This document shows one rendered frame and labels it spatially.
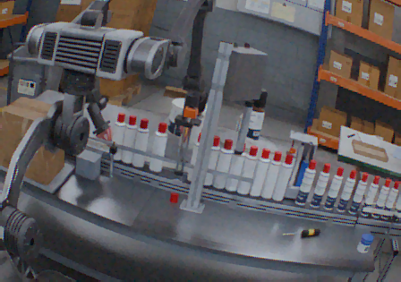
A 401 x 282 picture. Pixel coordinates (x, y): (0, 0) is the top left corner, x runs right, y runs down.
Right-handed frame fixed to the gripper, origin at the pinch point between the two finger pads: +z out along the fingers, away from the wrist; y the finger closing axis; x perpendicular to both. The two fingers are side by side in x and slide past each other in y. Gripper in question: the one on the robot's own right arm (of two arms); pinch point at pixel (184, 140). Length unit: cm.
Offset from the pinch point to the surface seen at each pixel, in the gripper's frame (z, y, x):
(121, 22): 3, 141, -312
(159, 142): 0.2, 8.1, 8.9
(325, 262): 19, -72, 51
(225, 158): -0.1, -18.3, 9.0
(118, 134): 1.2, 26.3, 9.3
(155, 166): 10.5, 8.5, 9.0
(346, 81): 17, -112, -348
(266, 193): 11.5, -38.5, 8.6
